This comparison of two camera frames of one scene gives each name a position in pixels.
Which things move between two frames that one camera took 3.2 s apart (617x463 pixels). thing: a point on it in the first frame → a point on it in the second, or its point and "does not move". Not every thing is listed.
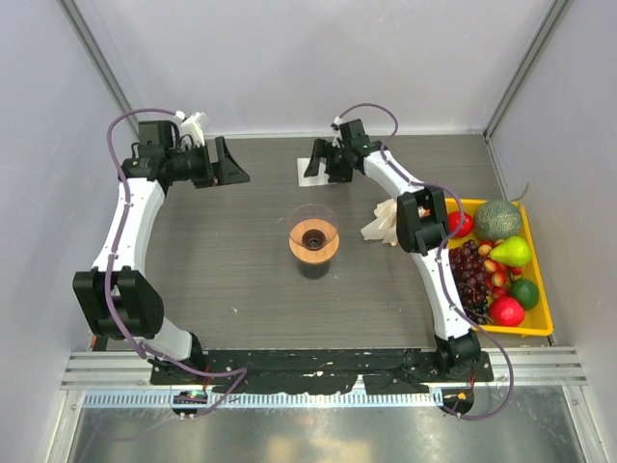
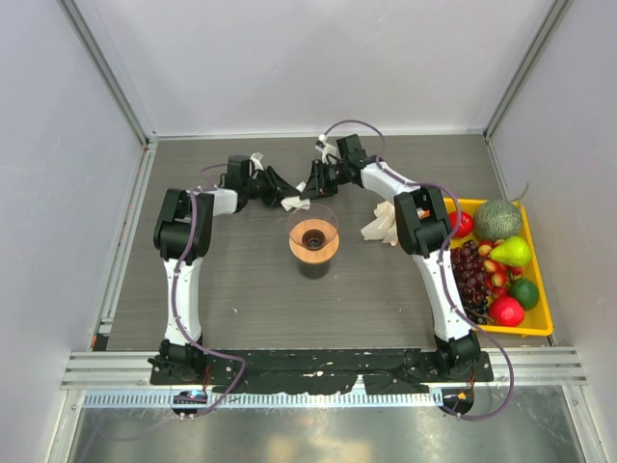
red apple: [467, 226] does not move
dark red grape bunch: [470, 276] does not move
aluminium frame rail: [535, 368] does not move
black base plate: [379, 371] does not move
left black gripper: [225, 172] → [278, 187]
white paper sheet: [321, 179] → [296, 202]
